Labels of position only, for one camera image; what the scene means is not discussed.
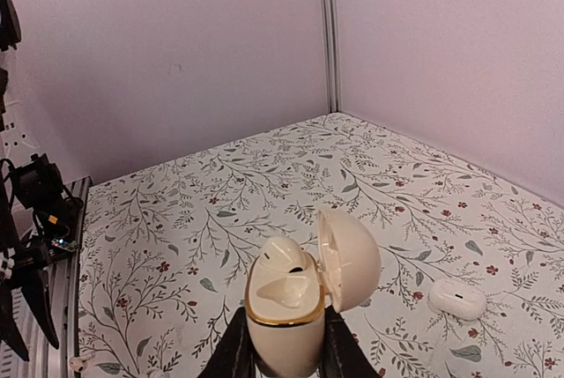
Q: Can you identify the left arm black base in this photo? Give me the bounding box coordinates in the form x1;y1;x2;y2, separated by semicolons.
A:
1;154;84;280

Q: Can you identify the white earbud charging case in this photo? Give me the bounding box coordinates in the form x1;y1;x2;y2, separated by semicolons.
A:
245;211;382;377

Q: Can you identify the white earbud on mat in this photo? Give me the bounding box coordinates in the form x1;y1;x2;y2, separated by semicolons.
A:
428;278;486;321

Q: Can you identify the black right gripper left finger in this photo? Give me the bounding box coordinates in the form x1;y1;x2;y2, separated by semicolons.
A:
200;307;254;378

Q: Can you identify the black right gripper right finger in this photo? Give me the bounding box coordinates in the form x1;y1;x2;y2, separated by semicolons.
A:
321;306;382;378

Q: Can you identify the floral patterned mat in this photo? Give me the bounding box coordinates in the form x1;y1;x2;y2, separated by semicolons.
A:
78;114;563;377

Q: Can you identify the left aluminium frame post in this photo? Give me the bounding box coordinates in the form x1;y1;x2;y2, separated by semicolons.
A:
321;0;342;113

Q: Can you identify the small white earbud near rail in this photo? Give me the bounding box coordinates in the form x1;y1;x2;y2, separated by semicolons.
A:
68;351;96;374

